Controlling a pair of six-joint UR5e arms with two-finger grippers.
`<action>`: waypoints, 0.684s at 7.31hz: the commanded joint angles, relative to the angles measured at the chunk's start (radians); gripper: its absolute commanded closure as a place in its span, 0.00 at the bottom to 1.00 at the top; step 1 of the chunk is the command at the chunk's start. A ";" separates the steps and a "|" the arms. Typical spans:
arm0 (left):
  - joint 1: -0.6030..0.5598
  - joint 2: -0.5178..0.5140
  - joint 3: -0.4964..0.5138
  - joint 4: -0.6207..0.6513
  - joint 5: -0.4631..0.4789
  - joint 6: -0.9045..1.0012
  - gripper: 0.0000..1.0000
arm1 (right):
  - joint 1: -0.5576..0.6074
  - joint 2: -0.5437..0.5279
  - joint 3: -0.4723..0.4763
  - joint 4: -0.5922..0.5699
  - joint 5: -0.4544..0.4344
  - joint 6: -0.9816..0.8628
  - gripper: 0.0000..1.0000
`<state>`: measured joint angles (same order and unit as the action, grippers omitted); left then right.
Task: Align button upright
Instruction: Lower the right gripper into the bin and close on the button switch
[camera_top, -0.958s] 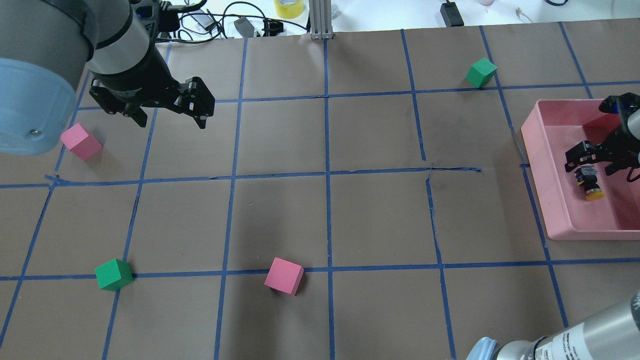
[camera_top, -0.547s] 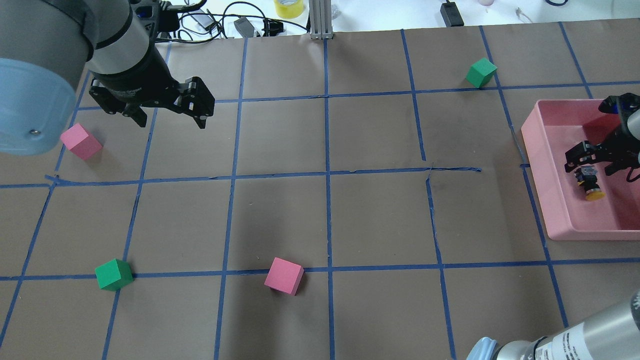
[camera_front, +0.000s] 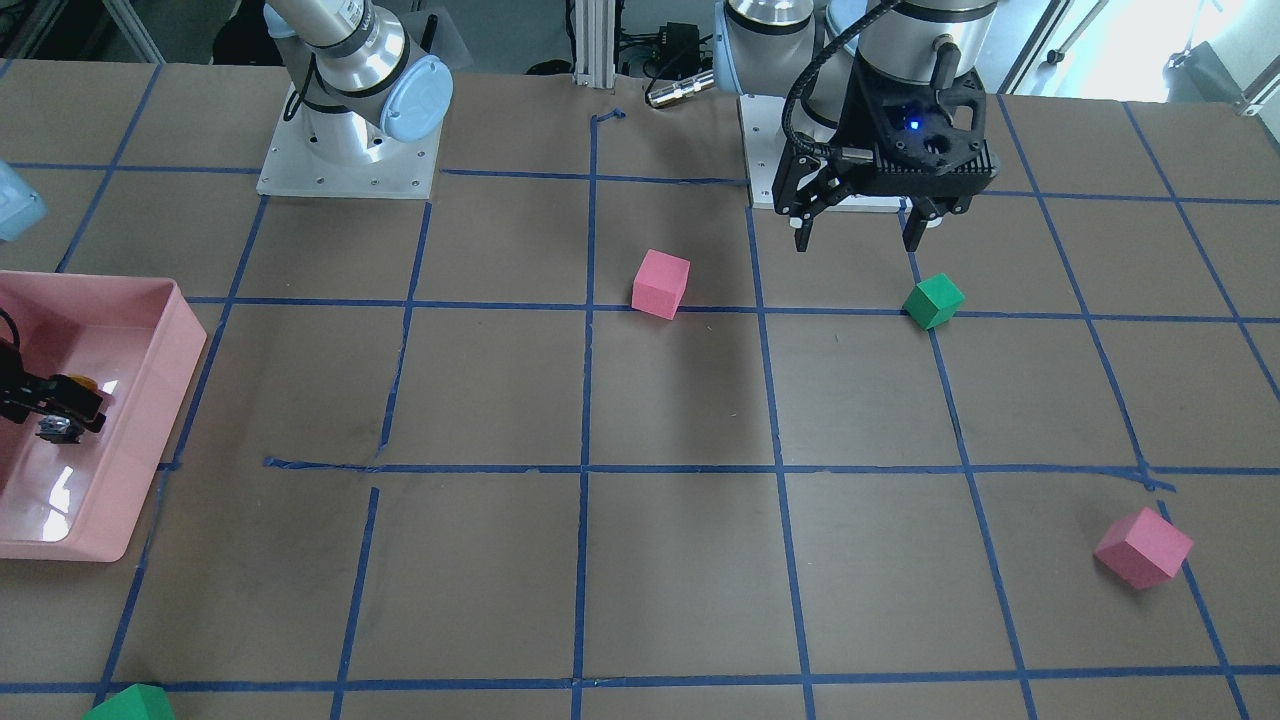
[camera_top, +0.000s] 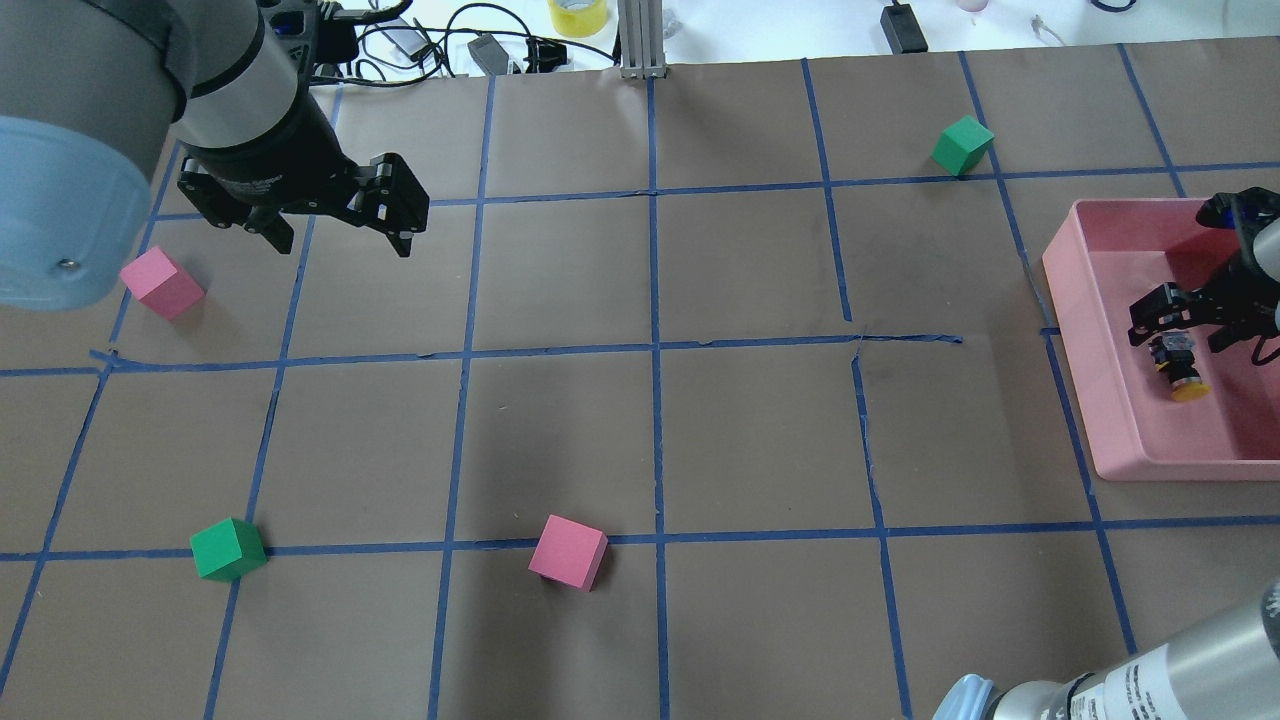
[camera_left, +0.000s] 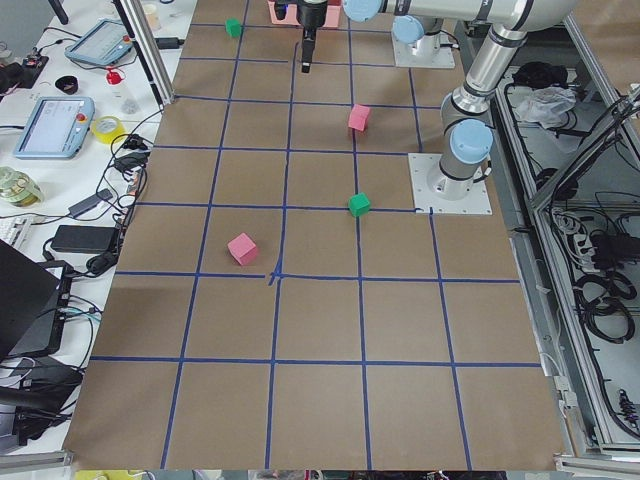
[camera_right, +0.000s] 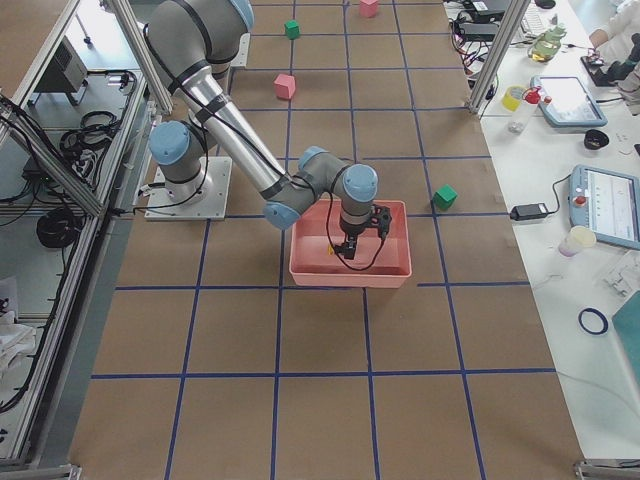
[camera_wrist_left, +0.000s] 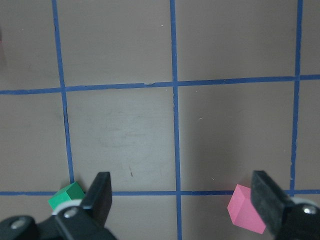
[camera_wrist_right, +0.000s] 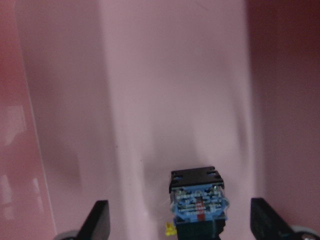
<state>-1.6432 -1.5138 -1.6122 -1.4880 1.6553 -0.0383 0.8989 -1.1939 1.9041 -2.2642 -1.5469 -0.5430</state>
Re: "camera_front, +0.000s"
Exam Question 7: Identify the pink cube near arm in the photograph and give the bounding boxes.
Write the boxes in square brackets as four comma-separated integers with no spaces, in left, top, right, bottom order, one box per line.
[630,249,691,322]

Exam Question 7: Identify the green cube centre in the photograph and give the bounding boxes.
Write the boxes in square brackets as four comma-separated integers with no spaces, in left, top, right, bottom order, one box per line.
[901,273,966,331]

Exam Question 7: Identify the pink plastic tray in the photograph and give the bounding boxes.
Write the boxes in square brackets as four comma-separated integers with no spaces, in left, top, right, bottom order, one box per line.
[1,272,206,562]

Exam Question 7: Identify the green cube far corner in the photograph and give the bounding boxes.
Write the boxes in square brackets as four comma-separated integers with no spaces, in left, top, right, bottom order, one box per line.
[82,684,177,720]

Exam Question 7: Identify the pink cube front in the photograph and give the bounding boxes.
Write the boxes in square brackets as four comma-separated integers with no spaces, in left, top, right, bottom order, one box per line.
[1093,507,1196,591]

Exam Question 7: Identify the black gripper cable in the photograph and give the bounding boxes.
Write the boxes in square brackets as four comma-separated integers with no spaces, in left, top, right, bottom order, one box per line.
[783,0,901,167]

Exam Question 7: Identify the aluminium frame post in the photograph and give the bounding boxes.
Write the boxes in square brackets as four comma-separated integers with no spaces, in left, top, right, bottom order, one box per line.
[566,0,620,94]

